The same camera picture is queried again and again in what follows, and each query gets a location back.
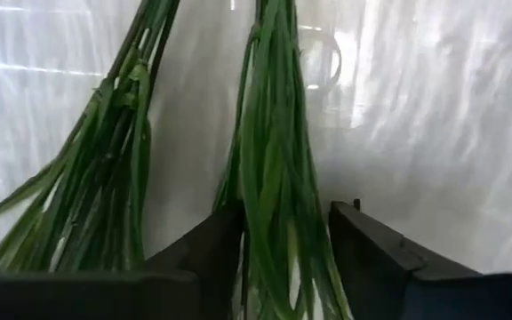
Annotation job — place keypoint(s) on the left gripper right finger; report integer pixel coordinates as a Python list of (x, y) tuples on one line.
[(371, 266)]

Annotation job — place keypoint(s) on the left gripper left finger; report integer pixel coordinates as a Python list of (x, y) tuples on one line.
[(216, 266)]

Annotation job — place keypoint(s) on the white flower bunch green leaves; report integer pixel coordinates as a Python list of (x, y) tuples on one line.
[(274, 155)]

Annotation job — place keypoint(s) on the orange flower bunch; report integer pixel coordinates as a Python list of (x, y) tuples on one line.
[(105, 155)]

